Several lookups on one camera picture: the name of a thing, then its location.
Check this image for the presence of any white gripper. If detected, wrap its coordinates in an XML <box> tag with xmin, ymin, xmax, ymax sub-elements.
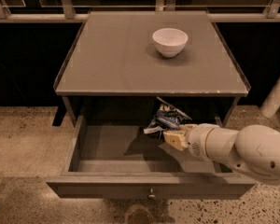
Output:
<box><xmin>163</xmin><ymin>123</ymin><xmax>218</xmax><ymax>161</ymax></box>

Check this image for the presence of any metal glass railing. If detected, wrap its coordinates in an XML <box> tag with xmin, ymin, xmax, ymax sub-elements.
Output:
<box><xmin>0</xmin><ymin>0</ymin><xmax>280</xmax><ymax>22</ymax></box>

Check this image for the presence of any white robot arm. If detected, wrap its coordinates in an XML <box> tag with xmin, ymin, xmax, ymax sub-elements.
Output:
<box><xmin>163</xmin><ymin>123</ymin><xmax>280</xmax><ymax>185</ymax></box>

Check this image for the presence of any open grey top drawer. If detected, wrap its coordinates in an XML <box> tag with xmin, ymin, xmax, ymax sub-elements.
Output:
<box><xmin>47</xmin><ymin>116</ymin><xmax>255</xmax><ymax>200</ymax></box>

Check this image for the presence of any blue potato chip bag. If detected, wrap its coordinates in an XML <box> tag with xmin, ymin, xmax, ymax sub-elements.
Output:
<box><xmin>143</xmin><ymin>97</ymin><xmax>192</xmax><ymax>138</ymax></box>

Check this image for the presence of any white ceramic bowl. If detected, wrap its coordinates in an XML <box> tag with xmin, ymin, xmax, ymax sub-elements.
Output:
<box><xmin>152</xmin><ymin>28</ymin><xmax>189</xmax><ymax>58</ymax></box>

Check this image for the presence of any grey wooden cabinet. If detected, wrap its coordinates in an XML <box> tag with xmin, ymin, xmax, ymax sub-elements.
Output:
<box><xmin>55</xmin><ymin>11</ymin><xmax>249</xmax><ymax>126</ymax></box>

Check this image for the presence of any metal drawer knob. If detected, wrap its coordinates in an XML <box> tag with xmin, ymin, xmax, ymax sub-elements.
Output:
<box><xmin>147</xmin><ymin>189</ymin><xmax>156</xmax><ymax>200</ymax></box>

